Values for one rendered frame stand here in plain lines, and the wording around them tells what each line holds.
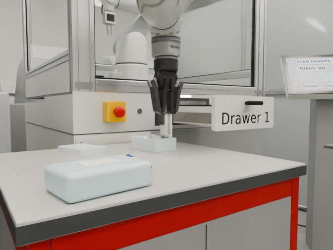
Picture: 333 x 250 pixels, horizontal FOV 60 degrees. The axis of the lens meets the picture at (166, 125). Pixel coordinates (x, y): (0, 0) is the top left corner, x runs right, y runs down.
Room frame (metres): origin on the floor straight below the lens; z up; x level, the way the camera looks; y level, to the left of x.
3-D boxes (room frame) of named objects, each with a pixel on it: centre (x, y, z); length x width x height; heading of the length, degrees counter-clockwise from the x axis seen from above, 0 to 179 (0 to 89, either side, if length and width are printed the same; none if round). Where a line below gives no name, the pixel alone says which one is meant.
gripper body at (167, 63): (0.90, 0.00, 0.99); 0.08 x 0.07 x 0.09; 130
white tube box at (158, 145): (0.90, 0.04, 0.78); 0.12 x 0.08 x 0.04; 40
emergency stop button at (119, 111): (0.99, 0.16, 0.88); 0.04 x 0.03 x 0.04; 125
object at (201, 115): (1.13, -0.14, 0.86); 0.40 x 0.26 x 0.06; 35
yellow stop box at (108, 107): (1.02, 0.18, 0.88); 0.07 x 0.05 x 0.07; 125
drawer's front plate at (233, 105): (0.96, -0.26, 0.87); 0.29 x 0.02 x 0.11; 125
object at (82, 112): (1.64, 0.16, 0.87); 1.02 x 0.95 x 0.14; 125
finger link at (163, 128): (0.89, 0.01, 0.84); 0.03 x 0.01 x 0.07; 40
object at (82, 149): (0.85, 0.25, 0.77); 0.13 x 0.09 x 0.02; 48
